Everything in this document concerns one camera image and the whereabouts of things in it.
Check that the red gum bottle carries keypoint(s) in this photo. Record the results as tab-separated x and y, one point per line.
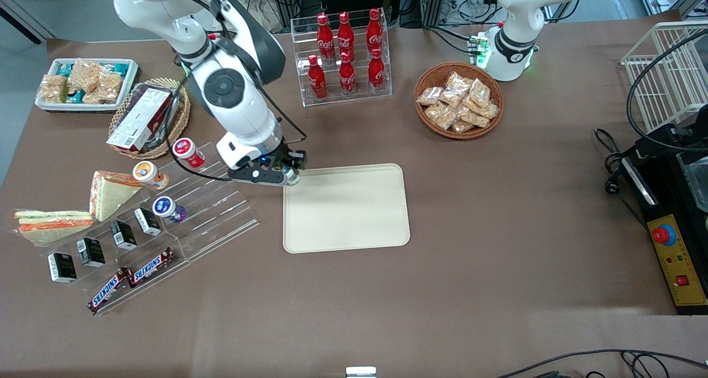
187	150

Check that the brown round wicker basket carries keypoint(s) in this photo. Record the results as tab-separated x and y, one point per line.
428	76

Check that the dark brown biscuit box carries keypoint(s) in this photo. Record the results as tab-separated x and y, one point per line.
168	112

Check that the rice cracker packet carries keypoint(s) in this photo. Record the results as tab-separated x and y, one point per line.
86	74
105	87
53	89

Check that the purple gum bottle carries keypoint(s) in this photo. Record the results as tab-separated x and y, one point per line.
165	207

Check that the green gum bottle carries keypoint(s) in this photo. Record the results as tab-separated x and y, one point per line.
291	176

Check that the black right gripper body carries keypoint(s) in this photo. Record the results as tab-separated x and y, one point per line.
288	155

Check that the black device on control box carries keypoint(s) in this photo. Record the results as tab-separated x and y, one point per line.
664	137

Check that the small white object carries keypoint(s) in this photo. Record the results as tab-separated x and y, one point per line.
360	372

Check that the black and yellow control box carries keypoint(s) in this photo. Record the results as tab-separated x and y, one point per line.
677	262

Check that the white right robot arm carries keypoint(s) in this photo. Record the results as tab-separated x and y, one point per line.
227	87

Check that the red cola bottle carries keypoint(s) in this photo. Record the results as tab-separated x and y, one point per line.
374	32
345	35
325	37
347	78
317	82
376	73

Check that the beige plastic tray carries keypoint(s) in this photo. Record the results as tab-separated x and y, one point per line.
345	209

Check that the flat wrapped sandwich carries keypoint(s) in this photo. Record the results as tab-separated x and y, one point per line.
52	227

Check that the light woven wicker basket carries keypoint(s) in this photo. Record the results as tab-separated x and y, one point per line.
182	118

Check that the small black box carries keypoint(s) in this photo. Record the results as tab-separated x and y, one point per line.
147	222
123	235
62	267
91	252

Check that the white rectangular plastic tray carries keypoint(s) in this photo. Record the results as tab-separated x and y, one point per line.
130	84

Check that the white and red biscuit box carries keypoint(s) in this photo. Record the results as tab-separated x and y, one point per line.
141	120

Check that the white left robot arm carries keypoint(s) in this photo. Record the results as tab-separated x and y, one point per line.
520	13

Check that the beige crumpled cloth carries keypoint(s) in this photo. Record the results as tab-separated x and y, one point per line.
265	13

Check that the clear acrylic bottle rack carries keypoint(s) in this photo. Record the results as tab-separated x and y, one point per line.
357	98

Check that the clear snack packet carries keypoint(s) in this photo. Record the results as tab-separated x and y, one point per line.
458	82
452	98
480	92
463	126
430	96
475	118
441	115

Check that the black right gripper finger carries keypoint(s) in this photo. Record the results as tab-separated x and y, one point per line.
287	184
297	159

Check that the triangular wrapped sandwich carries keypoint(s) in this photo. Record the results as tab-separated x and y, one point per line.
110	198

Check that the orange gum bottle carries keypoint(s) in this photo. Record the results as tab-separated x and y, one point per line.
146	172

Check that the clear acrylic stepped stand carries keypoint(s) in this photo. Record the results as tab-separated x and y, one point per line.
215	223

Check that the snickers bar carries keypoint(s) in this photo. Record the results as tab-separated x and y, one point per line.
109	290
151	267

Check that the teal snack packet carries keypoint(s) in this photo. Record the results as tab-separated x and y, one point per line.
65	69
117	67

